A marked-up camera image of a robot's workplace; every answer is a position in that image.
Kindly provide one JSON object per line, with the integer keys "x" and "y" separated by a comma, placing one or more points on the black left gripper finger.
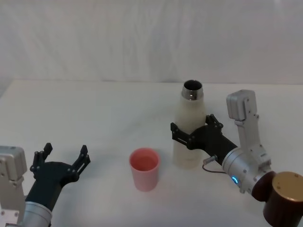
{"x": 47, "y": 151}
{"x": 83, "y": 157}

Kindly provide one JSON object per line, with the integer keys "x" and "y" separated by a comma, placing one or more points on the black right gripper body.
{"x": 210, "y": 139}

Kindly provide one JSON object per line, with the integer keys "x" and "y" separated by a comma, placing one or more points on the cream vacuum bottle steel neck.
{"x": 189, "y": 116}

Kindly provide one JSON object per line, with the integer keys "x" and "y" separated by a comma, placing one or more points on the white table cloth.
{"x": 94, "y": 123}

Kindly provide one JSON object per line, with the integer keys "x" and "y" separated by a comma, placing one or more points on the white curtain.
{"x": 142, "y": 40}

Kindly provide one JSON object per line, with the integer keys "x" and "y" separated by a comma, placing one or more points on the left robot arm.
{"x": 35, "y": 214}

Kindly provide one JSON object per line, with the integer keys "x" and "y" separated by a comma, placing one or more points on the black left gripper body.
{"x": 49, "y": 177}

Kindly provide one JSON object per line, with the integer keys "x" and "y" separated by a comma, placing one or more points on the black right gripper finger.
{"x": 214, "y": 121}
{"x": 182, "y": 138}

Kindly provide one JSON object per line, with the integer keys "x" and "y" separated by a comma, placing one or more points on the pink plastic cup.
{"x": 144, "y": 176}

